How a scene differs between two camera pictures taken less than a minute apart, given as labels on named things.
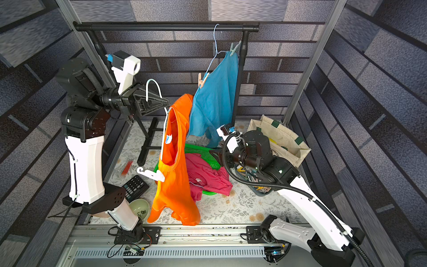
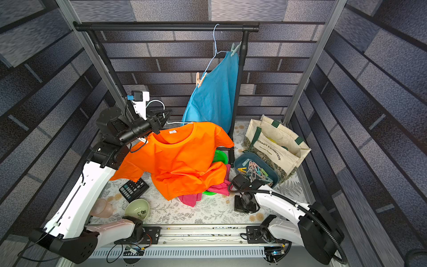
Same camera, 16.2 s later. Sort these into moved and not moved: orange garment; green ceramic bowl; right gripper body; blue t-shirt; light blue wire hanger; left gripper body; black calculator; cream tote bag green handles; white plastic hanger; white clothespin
Moved: left gripper body; orange garment; white plastic hanger; right gripper body
Not moved: cream tote bag green handles; green ceramic bowl; blue t-shirt; black calculator; light blue wire hanger; white clothespin
